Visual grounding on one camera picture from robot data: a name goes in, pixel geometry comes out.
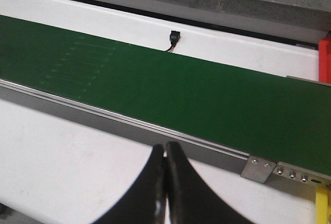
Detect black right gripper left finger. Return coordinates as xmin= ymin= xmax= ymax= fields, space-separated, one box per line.
xmin=95 ymin=144 xmax=166 ymax=223

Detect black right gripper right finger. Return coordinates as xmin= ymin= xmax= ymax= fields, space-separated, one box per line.
xmin=166 ymin=142 xmax=252 ymax=223

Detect green conveyor belt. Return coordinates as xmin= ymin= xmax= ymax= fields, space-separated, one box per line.
xmin=1 ymin=16 xmax=330 ymax=175

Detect yellow plastic tray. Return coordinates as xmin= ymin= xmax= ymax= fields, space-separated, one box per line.
xmin=315 ymin=184 xmax=331 ymax=224

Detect small black sensor block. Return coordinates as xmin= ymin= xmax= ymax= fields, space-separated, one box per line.
xmin=169 ymin=30 xmax=180 ymax=47

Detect red plastic tray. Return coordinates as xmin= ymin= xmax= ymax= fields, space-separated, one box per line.
xmin=319 ymin=37 xmax=331 ymax=84

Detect aluminium conveyor side rail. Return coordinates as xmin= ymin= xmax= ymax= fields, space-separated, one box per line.
xmin=1 ymin=80 xmax=330 ymax=189

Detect steel conveyor end bracket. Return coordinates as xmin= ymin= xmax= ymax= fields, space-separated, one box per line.
xmin=240 ymin=155 xmax=277 ymax=184

